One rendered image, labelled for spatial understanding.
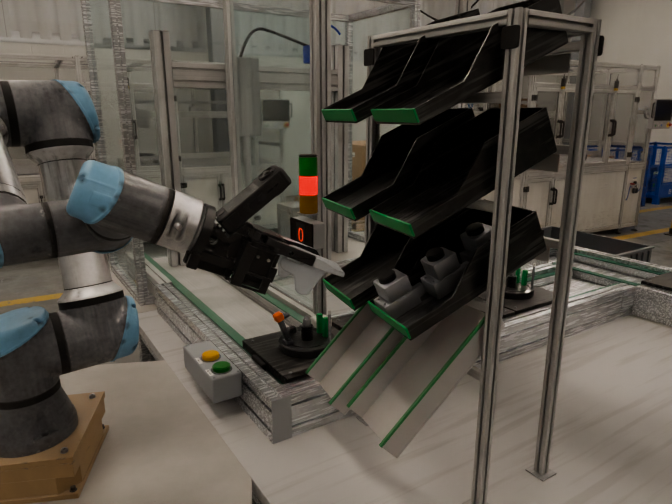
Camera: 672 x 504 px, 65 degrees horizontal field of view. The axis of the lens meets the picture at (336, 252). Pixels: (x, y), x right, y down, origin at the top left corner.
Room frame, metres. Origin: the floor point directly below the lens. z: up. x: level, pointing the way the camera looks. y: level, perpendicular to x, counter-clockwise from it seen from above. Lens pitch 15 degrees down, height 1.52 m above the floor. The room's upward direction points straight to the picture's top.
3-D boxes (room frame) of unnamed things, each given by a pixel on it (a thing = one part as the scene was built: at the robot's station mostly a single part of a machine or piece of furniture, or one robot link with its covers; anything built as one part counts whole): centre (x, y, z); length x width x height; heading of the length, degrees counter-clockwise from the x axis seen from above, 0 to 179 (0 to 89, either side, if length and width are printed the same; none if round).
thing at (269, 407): (1.35, 0.35, 0.91); 0.89 x 0.06 x 0.11; 33
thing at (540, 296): (1.60, -0.56, 1.01); 0.24 x 0.24 x 0.13; 33
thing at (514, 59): (0.96, -0.23, 1.26); 0.36 x 0.21 x 0.80; 33
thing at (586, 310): (1.46, -0.34, 0.91); 1.24 x 0.33 x 0.10; 123
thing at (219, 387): (1.16, 0.30, 0.93); 0.21 x 0.07 x 0.06; 33
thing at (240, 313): (1.47, 0.21, 0.91); 0.84 x 0.28 x 0.10; 33
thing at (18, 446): (0.88, 0.57, 0.99); 0.15 x 0.15 x 0.10
